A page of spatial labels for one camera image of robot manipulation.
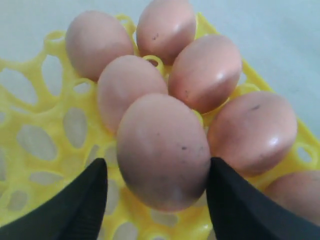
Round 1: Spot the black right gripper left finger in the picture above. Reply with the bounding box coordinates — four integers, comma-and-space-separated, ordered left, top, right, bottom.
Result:
0, 158, 107, 240

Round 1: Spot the brown egg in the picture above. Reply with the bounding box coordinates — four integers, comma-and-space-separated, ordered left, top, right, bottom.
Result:
116, 93, 211, 212
264, 170, 320, 225
97, 55, 168, 134
136, 0, 196, 65
207, 91, 298, 177
168, 34, 242, 114
65, 10, 134, 82

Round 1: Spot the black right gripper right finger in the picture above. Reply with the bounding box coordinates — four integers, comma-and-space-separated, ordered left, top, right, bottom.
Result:
206, 157, 320, 240

